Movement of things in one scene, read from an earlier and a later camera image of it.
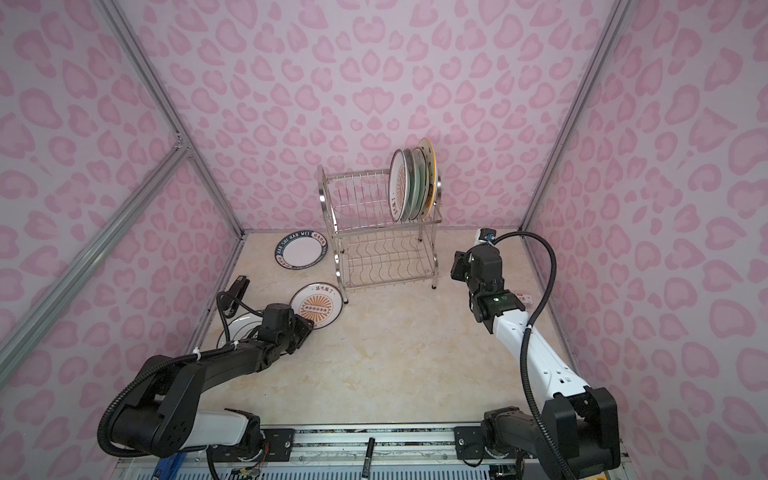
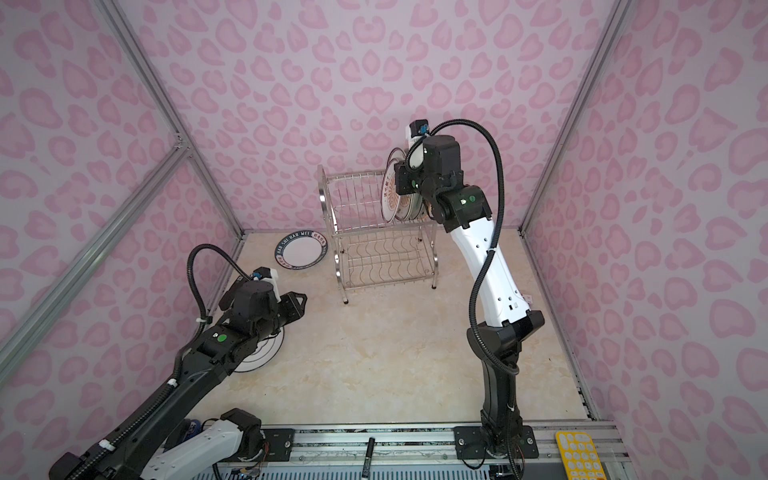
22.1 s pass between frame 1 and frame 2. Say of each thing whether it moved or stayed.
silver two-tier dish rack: stayed
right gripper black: moved
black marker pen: stayed
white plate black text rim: stayed
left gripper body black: moved
